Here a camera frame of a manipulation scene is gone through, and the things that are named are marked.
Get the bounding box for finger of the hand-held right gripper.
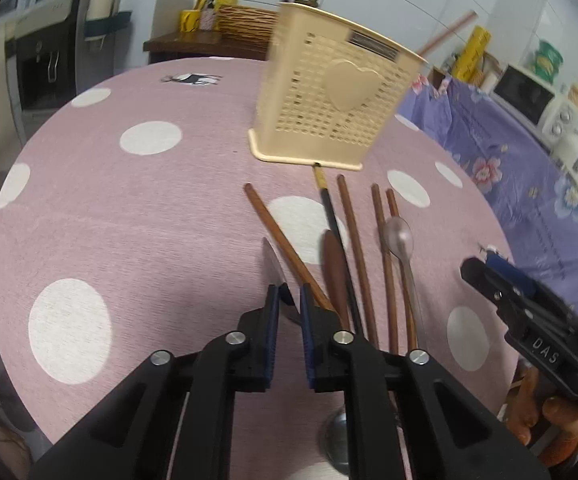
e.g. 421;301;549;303
460;257;537;333
486;252;574;321

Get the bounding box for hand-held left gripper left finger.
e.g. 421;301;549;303
29;284;290;480

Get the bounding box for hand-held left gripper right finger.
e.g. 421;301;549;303
299;285;552;480

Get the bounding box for metal spoon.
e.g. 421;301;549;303
260;236;357;477

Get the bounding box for brown wooden spoon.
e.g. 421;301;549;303
321;229;353;332

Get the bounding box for brown wooden chopstick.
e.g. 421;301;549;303
371;183;400;356
337;174;380;350
385;188;418;352
416;10;478;57
244;182;337;313

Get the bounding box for clear plastic spoon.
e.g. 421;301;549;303
381;217;428;350

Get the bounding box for beige plastic utensil holder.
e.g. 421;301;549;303
248;1;428;171

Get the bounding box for person's right hand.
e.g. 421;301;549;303
518;367;578;467

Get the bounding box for purple floral cloth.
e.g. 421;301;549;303
401;72;578;321

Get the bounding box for white jug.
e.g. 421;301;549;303
551;132;578;172

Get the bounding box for white microwave oven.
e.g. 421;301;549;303
491;62;578;144

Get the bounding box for green stacked containers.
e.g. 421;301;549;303
534;40;566;84

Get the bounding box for yellow roll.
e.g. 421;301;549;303
451;25;492;84

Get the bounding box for dark wooden side table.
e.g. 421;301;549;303
144;30;270;64

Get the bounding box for wicker basket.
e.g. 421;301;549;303
216;4;280;44

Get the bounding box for yellow cup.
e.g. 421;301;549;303
179;9;202;34

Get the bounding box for water dispenser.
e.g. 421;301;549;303
3;0;90;112

